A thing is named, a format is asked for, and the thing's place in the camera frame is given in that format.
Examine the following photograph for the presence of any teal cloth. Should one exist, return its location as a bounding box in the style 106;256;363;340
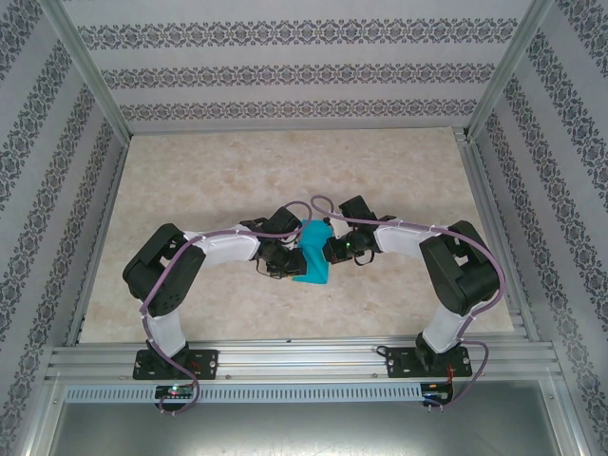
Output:
290;218;332;287

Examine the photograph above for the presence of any grey metal sheet panel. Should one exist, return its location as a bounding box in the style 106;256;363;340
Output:
28;379;585;456

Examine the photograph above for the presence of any aluminium mounting rail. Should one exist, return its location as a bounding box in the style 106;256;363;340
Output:
45;334;564;381

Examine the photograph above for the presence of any slotted grey cable duct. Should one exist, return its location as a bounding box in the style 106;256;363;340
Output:
64;383;424;403

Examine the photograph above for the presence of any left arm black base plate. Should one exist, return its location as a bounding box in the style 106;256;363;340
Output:
132;349;220;381

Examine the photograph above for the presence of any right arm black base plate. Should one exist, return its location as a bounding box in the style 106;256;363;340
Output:
385;345;474;380

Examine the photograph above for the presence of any aluminium side rail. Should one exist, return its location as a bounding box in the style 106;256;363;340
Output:
453;126;542;344
65;135;132;347

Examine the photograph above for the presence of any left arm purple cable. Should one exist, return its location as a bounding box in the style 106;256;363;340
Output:
140;199;314;418

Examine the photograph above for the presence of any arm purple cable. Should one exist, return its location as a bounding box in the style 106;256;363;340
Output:
140;199;314;418
309;193;505;413

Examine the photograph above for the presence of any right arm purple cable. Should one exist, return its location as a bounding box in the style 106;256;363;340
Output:
309;193;505;413

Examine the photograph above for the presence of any aluminium frame post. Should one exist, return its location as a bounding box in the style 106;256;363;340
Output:
40;0;133;138
466;0;556;140

